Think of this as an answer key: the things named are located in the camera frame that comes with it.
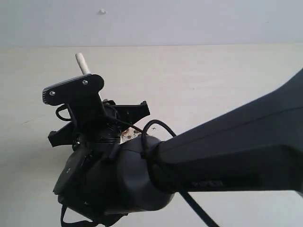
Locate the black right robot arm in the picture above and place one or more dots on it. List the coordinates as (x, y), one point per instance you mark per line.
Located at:
(256, 147)

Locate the white paint brush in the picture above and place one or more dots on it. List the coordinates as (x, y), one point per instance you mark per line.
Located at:
(82, 63)

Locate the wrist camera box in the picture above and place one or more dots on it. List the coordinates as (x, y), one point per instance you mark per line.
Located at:
(62, 93)

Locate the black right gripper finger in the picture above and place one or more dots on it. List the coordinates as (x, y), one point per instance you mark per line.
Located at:
(64, 136)
(132, 113)

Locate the pile of brown pellets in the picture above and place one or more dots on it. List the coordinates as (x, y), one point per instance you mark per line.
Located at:
(129, 134)

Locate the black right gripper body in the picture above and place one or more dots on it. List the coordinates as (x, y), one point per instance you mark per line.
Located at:
(96, 122)

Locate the white wall plug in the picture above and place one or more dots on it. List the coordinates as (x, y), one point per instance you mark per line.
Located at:
(102, 12)

